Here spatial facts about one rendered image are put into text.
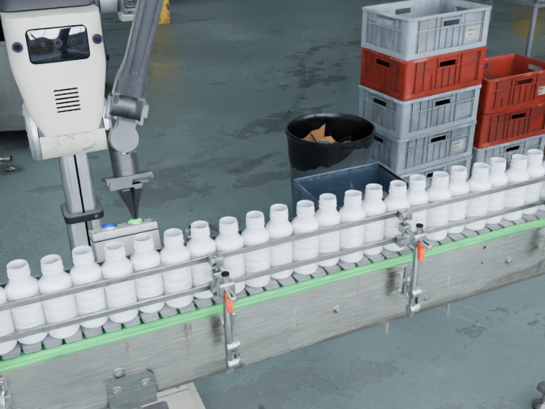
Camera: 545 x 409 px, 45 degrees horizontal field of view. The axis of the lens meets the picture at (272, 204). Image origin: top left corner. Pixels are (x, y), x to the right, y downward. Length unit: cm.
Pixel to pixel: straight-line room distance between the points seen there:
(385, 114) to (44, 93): 241
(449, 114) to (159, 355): 286
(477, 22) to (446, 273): 242
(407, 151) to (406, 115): 23
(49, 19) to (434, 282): 113
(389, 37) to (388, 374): 182
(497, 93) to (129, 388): 329
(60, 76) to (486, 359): 200
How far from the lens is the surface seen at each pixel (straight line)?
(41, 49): 172
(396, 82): 370
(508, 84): 430
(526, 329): 310
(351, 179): 212
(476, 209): 166
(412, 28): 356
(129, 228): 144
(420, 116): 378
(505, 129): 441
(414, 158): 387
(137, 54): 138
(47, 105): 176
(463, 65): 392
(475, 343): 296
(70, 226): 194
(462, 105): 400
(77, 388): 140
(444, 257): 163
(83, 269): 129
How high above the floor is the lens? 180
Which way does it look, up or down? 27 degrees down
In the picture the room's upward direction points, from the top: 1 degrees counter-clockwise
